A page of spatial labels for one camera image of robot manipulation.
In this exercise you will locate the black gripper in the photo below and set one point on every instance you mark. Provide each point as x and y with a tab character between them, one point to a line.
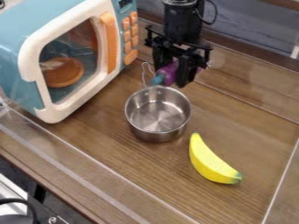
176	42

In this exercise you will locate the purple toy eggplant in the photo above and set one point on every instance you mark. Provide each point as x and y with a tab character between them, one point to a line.
166	74

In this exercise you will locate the small silver pot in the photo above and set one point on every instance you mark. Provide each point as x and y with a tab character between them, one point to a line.
158	112

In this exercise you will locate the blue white toy microwave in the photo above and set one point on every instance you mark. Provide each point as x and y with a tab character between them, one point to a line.
92	30

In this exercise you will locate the orange microwave turntable plate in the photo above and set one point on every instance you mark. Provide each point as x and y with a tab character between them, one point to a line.
62	71

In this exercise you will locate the yellow toy banana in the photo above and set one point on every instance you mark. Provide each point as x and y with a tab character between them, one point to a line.
208	165

